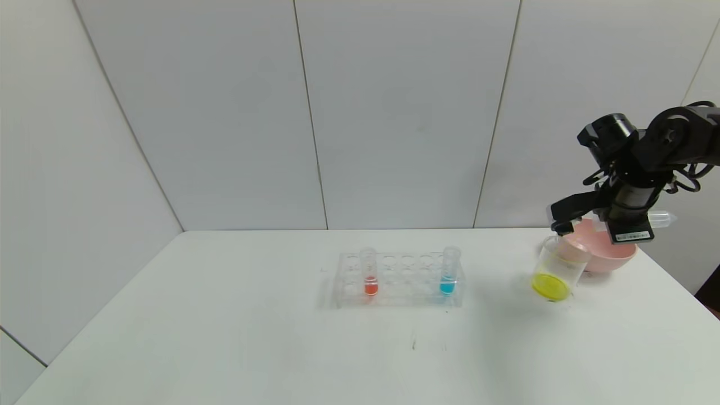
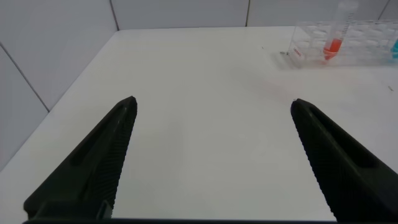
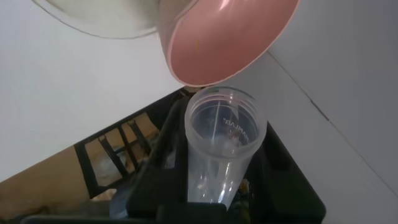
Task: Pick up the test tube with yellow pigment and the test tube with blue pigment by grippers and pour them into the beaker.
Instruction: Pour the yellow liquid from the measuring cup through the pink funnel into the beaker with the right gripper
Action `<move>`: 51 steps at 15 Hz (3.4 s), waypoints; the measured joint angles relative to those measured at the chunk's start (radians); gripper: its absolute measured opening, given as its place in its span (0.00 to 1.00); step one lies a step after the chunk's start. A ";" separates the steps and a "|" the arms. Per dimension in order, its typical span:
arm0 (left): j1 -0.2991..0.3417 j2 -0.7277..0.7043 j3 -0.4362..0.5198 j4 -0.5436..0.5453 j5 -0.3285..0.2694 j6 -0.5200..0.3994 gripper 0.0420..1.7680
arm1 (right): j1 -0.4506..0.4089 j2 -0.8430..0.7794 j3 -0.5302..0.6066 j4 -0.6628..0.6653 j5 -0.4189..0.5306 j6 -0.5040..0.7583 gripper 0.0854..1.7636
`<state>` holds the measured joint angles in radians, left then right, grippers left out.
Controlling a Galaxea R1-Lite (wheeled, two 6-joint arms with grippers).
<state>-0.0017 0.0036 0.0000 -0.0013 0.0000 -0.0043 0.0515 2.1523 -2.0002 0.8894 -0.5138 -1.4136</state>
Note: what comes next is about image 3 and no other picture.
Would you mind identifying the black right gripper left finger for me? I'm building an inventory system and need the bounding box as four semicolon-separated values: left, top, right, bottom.
126;98;190;218

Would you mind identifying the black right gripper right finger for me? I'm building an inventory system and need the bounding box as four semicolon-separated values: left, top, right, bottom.
244;123;327;224

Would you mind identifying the test tube with yellow pigment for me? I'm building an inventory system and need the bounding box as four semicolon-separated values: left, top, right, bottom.
185;86;268;210

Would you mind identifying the clear glass beaker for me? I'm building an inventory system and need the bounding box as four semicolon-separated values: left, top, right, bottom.
30;0;162;40

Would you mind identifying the pink bowl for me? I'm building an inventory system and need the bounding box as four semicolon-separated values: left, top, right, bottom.
158;0;301;88

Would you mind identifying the black metal frame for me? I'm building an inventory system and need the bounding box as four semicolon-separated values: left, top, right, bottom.
73;88;187;200

